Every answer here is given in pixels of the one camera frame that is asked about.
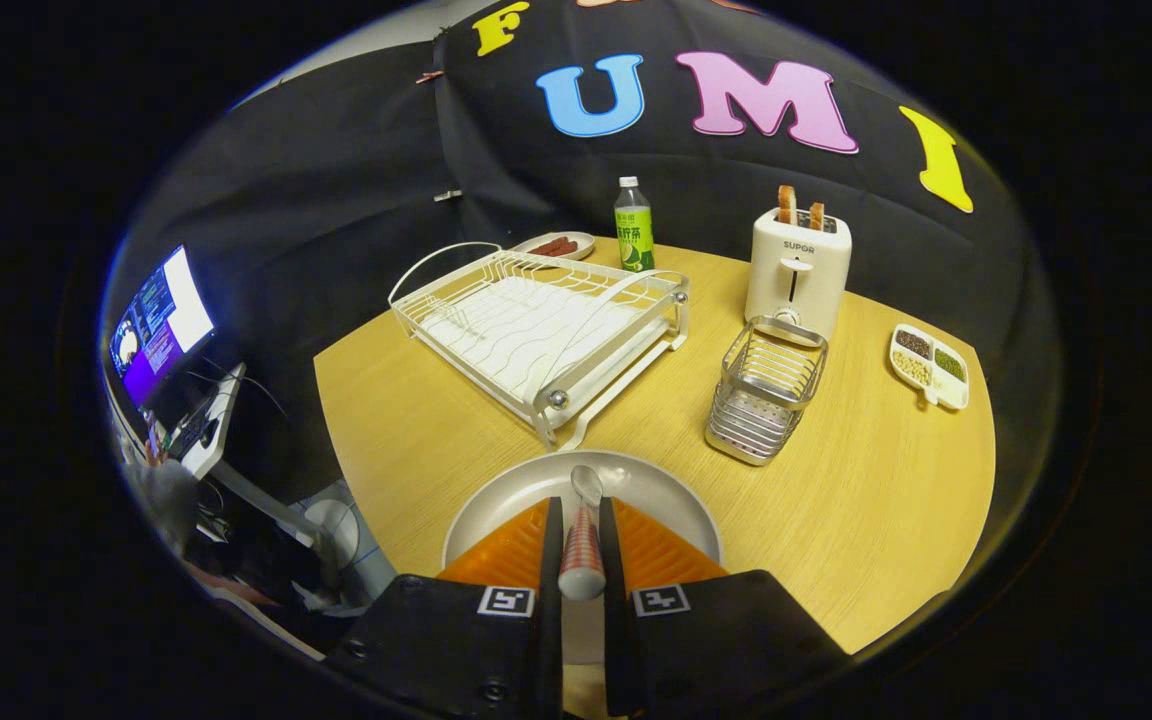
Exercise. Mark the toasted bread slice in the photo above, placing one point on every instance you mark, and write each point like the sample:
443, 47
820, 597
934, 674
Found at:
786, 205
816, 216

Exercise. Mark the white toaster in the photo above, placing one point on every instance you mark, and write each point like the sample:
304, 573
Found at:
801, 285

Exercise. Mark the white divided bean tray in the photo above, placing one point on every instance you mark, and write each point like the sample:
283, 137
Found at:
926, 385

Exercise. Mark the red sausage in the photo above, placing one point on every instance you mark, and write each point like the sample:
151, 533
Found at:
562, 245
542, 247

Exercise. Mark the white desk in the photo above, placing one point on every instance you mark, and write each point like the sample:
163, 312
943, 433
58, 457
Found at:
216, 430

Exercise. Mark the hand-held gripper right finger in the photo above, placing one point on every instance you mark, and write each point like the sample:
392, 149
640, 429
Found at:
716, 640

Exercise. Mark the large white plate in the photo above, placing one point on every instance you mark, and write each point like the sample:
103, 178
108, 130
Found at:
646, 485

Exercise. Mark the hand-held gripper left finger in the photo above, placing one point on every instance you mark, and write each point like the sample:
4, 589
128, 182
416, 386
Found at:
446, 650

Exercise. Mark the green label drink bottle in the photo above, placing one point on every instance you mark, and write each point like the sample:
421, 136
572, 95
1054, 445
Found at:
634, 235

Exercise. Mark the black backdrop cloth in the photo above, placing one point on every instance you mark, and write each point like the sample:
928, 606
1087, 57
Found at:
336, 200

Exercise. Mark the computer monitor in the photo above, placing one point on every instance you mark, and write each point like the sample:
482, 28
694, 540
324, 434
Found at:
161, 325

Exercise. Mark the small pink plate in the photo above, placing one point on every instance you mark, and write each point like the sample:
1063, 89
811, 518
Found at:
581, 240

